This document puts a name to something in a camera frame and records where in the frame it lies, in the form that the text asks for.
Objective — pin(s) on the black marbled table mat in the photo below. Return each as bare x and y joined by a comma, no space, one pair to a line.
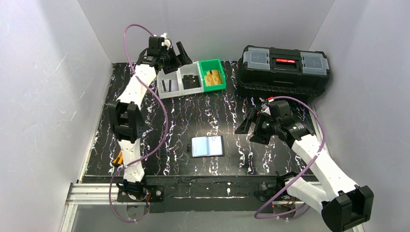
205,114

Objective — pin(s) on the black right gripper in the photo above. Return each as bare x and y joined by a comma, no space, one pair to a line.
257,127

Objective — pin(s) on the orange pen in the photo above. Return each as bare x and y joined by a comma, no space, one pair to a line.
118,161

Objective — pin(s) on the aluminium frame rail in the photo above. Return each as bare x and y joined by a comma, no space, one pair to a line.
178,204

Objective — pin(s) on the white left plastic bin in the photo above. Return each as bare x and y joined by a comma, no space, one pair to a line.
174,75

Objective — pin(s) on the white plastic bin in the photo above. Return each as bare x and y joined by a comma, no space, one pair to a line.
174,75
193,69

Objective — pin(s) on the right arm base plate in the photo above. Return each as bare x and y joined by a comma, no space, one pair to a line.
264,192

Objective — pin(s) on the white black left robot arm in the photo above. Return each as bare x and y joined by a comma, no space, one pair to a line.
126,120

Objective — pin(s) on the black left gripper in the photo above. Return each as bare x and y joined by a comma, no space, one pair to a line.
174,59

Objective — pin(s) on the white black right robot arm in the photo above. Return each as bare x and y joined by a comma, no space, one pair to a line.
342,203

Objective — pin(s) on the black plastic toolbox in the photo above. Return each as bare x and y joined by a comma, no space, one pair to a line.
265,72

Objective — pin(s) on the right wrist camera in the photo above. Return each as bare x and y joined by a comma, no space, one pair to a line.
279,109

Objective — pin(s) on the green plastic bin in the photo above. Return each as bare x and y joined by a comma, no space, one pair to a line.
213,64

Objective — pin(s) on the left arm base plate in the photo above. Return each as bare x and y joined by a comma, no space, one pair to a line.
151,194

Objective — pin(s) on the black card holder wallet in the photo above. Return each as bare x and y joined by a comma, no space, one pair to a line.
206,146

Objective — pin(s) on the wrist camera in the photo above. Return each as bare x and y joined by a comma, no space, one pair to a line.
159,43
279,109

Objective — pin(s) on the white middle plastic bin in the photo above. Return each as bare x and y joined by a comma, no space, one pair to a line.
193,69

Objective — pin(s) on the gold card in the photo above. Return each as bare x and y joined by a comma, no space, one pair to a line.
216,77

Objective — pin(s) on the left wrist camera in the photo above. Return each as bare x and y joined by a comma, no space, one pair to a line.
159,43

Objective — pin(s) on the tan credit card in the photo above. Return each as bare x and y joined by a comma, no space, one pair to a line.
208,79

